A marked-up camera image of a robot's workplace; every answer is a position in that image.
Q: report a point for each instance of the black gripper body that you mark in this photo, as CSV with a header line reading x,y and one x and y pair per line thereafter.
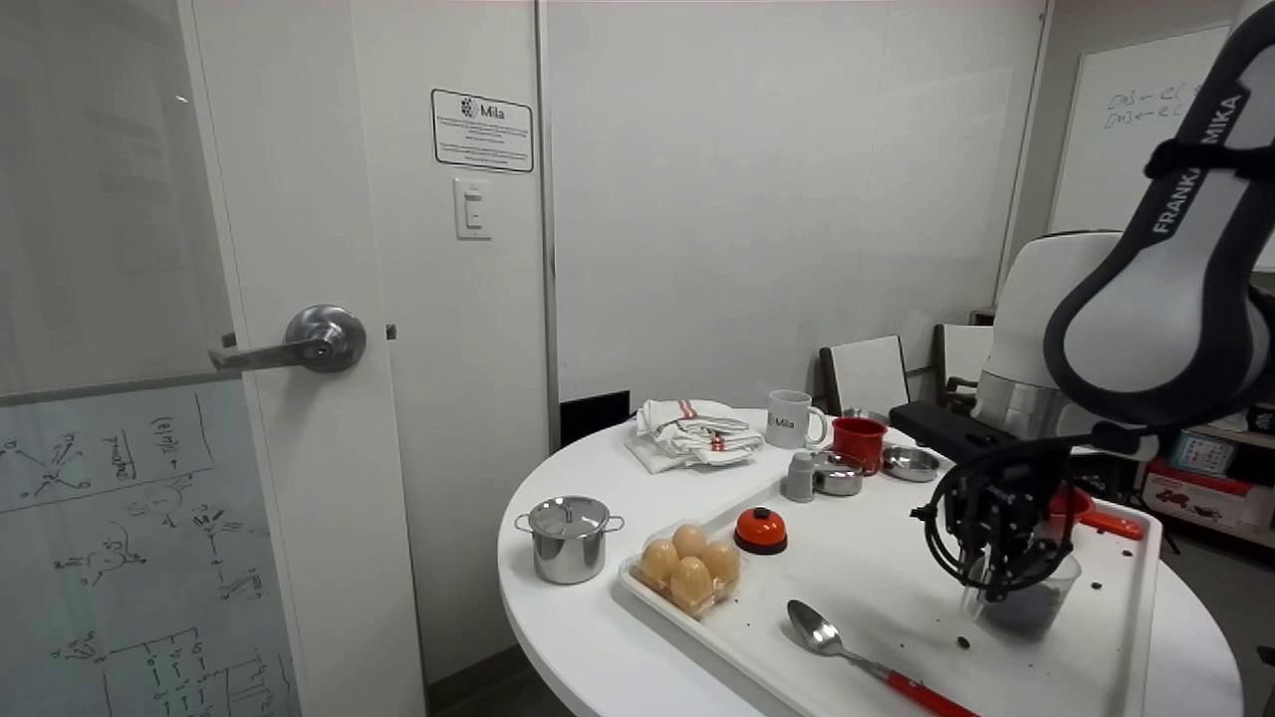
x,y
1001,506

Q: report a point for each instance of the clear plastic measuring jug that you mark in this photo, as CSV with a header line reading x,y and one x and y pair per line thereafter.
x,y
1034,615

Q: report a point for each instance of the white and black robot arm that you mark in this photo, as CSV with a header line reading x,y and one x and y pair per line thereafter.
x,y
1171,320

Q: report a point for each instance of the steel measuring cup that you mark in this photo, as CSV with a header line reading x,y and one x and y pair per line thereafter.
x,y
910,465

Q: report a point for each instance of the white tray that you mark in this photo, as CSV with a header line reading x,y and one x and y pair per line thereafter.
x,y
864,583

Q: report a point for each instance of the white office chair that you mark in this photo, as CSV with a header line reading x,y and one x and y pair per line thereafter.
x,y
870,375
965,355

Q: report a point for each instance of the red mug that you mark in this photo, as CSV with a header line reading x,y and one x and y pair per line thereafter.
x,y
857,442

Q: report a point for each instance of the small round steel dish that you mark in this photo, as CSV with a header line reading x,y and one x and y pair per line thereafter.
x,y
837,478

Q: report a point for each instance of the large white chair back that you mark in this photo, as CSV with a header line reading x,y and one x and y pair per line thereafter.
x,y
1039,320

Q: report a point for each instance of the shelf with boxes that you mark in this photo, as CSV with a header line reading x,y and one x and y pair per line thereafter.
x,y
1203,499

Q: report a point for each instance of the tiny silver cup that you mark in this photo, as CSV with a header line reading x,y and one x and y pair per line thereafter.
x,y
797,478

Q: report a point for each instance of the white mug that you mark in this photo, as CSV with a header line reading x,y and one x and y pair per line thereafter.
x,y
792,424

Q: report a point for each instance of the small red object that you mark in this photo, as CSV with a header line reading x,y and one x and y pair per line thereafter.
x,y
760,530

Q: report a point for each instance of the pale round bun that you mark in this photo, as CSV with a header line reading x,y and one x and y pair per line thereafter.
x,y
661,565
724,565
689,538
693,583

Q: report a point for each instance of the white cloth red print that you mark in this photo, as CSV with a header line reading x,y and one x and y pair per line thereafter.
x,y
693,440

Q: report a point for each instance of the steel pot with lid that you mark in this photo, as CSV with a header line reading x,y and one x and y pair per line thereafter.
x,y
566,545

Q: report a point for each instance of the white door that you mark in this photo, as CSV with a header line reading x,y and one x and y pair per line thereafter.
x,y
333,530

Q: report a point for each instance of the whiteboard with marker drawings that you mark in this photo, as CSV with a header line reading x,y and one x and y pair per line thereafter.
x,y
120,559

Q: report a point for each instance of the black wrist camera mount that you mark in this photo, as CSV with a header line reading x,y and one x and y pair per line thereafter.
x,y
944,429

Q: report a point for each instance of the large wall whiteboard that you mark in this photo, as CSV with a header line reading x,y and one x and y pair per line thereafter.
x,y
1102,133

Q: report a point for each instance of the black box by wall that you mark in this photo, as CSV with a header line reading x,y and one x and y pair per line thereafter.
x,y
597,417

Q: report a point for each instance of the white light switch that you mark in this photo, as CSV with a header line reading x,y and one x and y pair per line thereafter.
x,y
473,209

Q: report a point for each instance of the white wall sign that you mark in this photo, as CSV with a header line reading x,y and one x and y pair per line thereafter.
x,y
480,129

